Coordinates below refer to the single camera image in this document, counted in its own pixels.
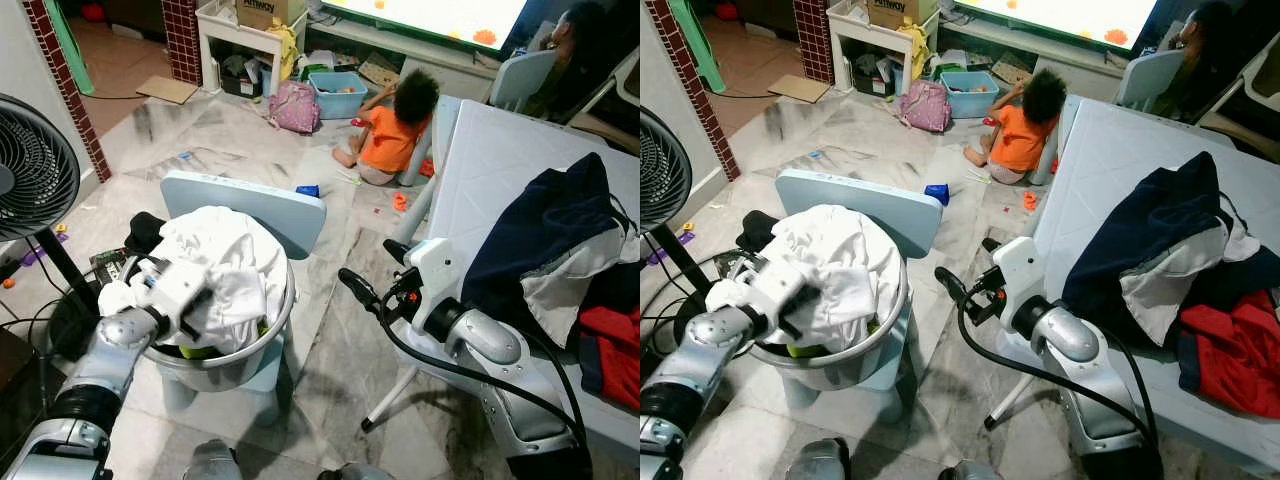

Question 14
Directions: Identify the white shirt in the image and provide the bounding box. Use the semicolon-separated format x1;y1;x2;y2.
770;205;906;351
152;205;291;358

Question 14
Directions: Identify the silver metal laundry basin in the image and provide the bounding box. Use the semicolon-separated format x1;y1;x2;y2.
140;265;299;394
745;270;913;393

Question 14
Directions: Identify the child in orange shirt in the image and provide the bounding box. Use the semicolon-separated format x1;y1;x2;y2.
963;68;1070;187
333;68;442;187

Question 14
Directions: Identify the white folding table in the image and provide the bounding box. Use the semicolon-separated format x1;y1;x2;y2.
985;97;1280;476
360;95;641;471

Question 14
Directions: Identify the blue plastic storage bin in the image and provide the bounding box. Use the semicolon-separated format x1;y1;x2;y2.
938;70;1002;120
307;70;370;121

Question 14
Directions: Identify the grey robot left leg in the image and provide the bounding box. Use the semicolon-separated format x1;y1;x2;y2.
785;438;853;480
183;438;244;480

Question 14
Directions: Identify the grey robot leg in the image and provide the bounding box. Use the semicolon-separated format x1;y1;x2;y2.
318;461;398;480
785;438;853;480
183;438;244;480
938;460;1006;480

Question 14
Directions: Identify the navy garment with white lining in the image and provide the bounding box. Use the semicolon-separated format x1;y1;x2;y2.
460;152;633;349
1062;152;1263;349

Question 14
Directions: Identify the pink backpack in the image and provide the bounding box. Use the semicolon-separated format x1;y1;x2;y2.
899;80;954;135
267;80;324;136

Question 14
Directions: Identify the black crumpled garment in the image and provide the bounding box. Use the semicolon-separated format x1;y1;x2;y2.
1195;245;1280;313
580;255;641;313

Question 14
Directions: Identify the grey robot right leg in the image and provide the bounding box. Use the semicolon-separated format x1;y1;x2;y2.
318;461;398;480
938;460;1006;480

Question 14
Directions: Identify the red garment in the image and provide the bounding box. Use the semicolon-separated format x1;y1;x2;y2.
577;305;641;413
1177;290;1280;421

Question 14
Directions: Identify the black standing fan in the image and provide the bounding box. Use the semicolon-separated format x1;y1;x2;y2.
0;93;103;326
640;107;738;293

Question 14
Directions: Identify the flat cardboard sheet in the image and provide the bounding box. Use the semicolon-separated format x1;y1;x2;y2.
767;73;832;104
136;75;200;105

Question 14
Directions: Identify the bright television screen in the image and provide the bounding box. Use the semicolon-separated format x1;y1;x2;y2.
320;0;531;53
950;0;1163;54

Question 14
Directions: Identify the white shelf unit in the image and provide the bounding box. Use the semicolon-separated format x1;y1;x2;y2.
195;0;301;101
827;0;929;99

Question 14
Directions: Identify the brown cardboard box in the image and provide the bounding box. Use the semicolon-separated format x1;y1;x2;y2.
235;0;308;29
867;0;938;29

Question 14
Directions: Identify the person in dark clothes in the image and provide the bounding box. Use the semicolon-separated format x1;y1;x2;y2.
540;0;626;119
1165;0;1241;119

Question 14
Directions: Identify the red brick column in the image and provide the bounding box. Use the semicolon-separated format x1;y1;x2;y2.
793;0;837;85
160;0;207;87

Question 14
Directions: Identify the green plastic slide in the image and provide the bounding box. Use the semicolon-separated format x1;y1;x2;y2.
667;0;725;94
40;0;97;97

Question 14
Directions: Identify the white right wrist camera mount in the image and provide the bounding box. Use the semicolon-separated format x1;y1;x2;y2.
403;237;466;329
990;236;1053;323

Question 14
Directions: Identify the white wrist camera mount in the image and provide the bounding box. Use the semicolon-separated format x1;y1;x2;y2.
97;255;213;338
403;237;466;329
990;236;1053;323
703;258;806;331

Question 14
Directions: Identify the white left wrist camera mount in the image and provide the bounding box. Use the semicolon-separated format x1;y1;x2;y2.
97;255;213;338
703;258;806;331

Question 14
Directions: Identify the red brick wall edge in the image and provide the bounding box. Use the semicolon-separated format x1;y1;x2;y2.
645;0;744;183
20;0;114;184

